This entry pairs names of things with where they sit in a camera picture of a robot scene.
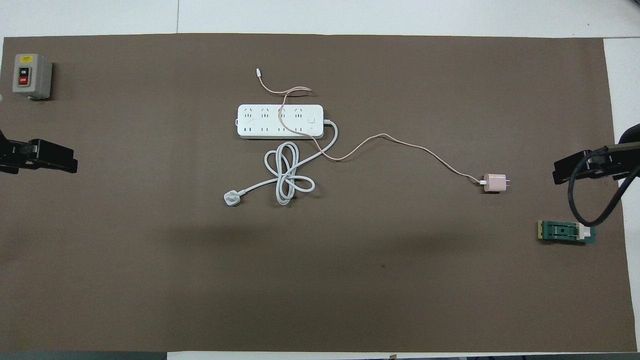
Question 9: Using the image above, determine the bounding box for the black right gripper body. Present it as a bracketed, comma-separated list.
[618, 124, 640, 149]

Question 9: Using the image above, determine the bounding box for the pink charger adapter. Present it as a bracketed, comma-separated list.
[481, 173, 511, 194]

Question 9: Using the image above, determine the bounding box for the pink charging cable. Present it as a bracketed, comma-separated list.
[255, 68, 485, 187]

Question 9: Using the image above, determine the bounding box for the white power strip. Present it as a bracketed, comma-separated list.
[236, 104, 325, 140]

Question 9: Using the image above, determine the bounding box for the brown table mat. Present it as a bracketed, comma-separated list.
[0, 33, 638, 353]

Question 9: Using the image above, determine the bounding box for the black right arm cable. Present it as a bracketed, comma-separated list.
[567, 142, 640, 227]

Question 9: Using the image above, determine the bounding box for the green knife switch block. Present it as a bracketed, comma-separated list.
[537, 220, 597, 246]

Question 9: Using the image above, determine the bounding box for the grey on-off switch box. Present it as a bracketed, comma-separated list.
[12, 53, 53, 101]

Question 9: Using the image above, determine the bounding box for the white power cord with plug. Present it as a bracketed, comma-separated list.
[223, 119, 339, 207]

